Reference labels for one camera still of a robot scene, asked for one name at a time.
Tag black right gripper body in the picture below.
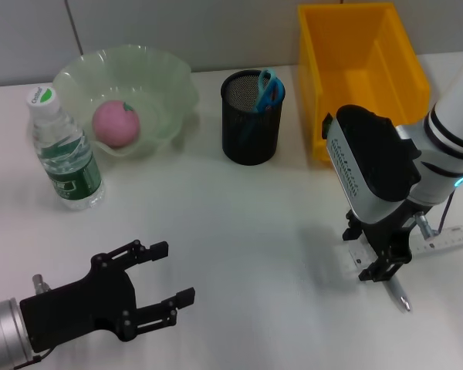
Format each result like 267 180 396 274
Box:
360 199 434 267

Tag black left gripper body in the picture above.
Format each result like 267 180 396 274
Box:
19 252 139 354

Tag silver ballpoint pen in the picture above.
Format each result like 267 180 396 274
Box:
384 275 413 313

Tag clear plastic ruler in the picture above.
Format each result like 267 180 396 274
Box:
346 225 463 273

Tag clear green-label water bottle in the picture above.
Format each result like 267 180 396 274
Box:
25 86 106 211

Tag pink peach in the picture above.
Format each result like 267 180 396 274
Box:
91 99 141 148

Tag blue sheathed scissors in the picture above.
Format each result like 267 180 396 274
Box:
237 69 286 146

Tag black mesh pen holder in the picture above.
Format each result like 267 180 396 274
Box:
221 69 286 166

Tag translucent green fruit bowl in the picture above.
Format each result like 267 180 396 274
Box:
52 44 201 157

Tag yellow plastic bin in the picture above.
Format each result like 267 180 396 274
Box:
297 2 432 163

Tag right arm cable with plug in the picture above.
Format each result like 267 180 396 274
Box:
414 188 458 238

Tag arm cable with plug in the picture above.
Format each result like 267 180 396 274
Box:
414 188 458 238
15 273 57 367

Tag left arm cable with plug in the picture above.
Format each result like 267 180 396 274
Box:
15 273 57 367

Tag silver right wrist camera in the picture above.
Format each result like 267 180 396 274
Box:
326 104 424 225

